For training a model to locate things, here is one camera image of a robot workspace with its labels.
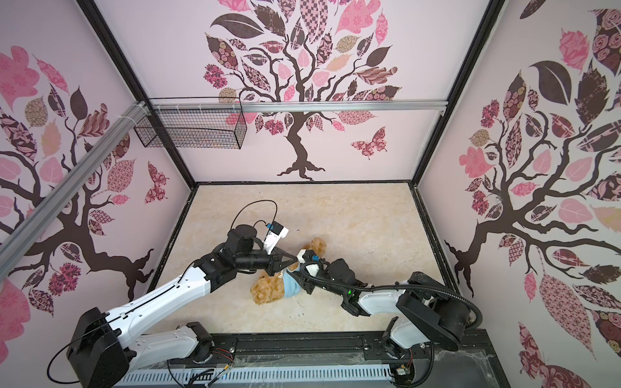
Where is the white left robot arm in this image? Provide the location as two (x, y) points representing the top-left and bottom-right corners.
(66, 222), (302, 387)

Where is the tan plush teddy bear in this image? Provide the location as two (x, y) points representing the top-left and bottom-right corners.
(250, 264), (299, 305)

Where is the black left corner frame post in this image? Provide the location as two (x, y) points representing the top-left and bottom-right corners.
(77, 0), (197, 191)

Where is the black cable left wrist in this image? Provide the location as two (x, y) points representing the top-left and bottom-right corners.
(229, 199), (280, 231)

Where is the aluminium rail back wall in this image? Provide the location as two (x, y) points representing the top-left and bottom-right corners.
(151, 100), (448, 113)

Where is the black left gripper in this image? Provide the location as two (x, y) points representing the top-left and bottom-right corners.
(237, 246), (299, 277)

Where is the black table edge rail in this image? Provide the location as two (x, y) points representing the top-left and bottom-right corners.
(120, 330), (510, 388)

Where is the aluminium rail left wall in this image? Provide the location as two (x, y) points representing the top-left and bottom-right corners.
(1, 101), (148, 279)

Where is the aluminium rail wall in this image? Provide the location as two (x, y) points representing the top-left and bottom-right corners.
(151, 100), (448, 113)
(1, 101), (148, 279)

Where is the white vented cable duct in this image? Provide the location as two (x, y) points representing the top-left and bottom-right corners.
(117, 365), (392, 387)

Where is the black wire mesh basket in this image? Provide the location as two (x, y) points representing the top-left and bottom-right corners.
(134, 97), (249, 150)

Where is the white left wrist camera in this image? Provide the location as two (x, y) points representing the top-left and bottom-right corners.
(263, 221), (289, 255)

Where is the light blue fleece hoodie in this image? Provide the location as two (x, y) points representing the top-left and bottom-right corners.
(282, 269), (303, 298)

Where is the black corner frame post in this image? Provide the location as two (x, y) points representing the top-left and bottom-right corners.
(77, 0), (197, 191)
(410, 0), (506, 187)

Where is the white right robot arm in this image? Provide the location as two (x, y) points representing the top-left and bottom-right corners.
(291, 256), (483, 351)

